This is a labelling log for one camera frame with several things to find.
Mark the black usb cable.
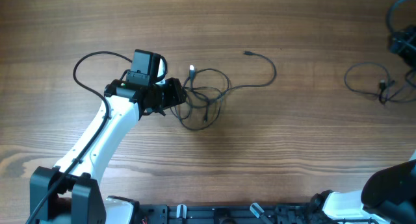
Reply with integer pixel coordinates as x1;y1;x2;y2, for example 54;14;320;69
343;61;416;105
224;51;278;93

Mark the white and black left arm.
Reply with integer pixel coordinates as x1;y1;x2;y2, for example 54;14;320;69
27;49;185;223

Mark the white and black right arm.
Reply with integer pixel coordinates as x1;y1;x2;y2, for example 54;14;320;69
302;25;415;223

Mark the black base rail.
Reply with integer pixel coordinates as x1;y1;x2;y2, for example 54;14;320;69
133;203;379;224

